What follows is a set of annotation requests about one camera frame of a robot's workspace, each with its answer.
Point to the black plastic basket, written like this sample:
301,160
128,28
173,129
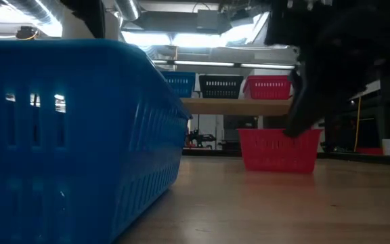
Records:
220,91

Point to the silver ceiling air duct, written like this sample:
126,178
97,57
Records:
36,8
129,8

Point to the red plastic basket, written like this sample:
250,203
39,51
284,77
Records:
276,156
266,93

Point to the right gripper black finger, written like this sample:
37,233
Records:
300,108

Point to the bright ceiling light panel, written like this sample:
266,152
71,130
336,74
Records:
195,40

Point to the long ceiling light strip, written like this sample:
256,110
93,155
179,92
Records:
203,63
266,66

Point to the black background machine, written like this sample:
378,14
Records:
198,139

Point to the blue plastic basket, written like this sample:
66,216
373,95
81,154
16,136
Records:
80,152
181,84

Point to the red storage bin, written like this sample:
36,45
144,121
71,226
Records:
367,151

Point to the grey rectangular ceiling duct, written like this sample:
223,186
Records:
181,22

